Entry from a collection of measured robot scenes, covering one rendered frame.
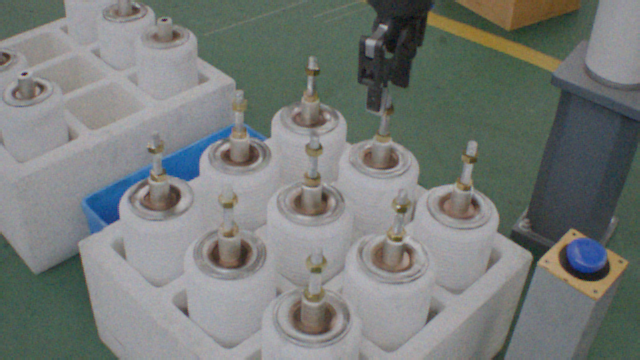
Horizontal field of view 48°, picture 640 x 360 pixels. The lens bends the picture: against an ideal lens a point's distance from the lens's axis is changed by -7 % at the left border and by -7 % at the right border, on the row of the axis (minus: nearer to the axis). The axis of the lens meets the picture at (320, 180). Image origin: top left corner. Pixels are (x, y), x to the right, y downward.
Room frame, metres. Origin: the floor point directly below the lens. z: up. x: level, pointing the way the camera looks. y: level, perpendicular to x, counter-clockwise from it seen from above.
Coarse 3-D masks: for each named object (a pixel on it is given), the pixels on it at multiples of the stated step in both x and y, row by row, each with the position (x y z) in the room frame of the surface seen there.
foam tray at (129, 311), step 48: (96, 240) 0.64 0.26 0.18; (96, 288) 0.62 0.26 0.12; (144, 288) 0.57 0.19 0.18; (288, 288) 0.59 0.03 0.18; (336, 288) 0.59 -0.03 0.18; (480, 288) 0.60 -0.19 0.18; (144, 336) 0.55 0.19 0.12; (192, 336) 0.51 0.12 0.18; (432, 336) 0.53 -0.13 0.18; (480, 336) 0.60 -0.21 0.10
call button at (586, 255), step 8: (576, 240) 0.53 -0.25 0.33; (584, 240) 0.53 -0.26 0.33; (592, 240) 0.53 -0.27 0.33; (568, 248) 0.52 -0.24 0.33; (576, 248) 0.52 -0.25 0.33; (584, 248) 0.52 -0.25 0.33; (592, 248) 0.52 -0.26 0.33; (600, 248) 0.52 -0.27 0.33; (568, 256) 0.51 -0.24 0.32; (576, 256) 0.51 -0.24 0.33; (584, 256) 0.51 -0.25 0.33; (592, 256) 0.51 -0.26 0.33; (600, 256) 0.51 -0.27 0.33; (576, 264) 0.50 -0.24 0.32; (584, 264) 0.50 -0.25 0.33; (592, 264) 0.50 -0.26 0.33; (600, 264) 0.50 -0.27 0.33; (592, 272) 0.50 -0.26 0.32
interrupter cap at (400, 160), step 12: (360, 144) 0.76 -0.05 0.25; (372, 144) 0.77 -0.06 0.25; (396, 144) 0.77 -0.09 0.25; (348, 156) 0.74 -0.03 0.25; (360, 156) 0.74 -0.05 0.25; (396, 156) 0.75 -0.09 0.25; (408, 156) 0.75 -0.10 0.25; (360, 168) 0.72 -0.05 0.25; (372, 168) 0.72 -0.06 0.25; (384, 168) 0.72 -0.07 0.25; (396, 168) 0.72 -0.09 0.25; (408, 168) 0.72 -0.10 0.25
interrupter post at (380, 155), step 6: (390, 138) 0.74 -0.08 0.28; (378, 144) 0.73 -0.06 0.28; (384, 144) 0.73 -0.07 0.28; (390, 144) 0.74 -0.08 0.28; (372, 150) 0.74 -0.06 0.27; (378, 150) 0.73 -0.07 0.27; (384, 150) 0.73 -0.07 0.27; (372, 156) 0.74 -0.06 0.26; (378, 156) 0.73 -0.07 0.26; (384, 156) 0.73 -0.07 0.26; (378, 162) 0.73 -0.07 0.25; (384, 162) 0.73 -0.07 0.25
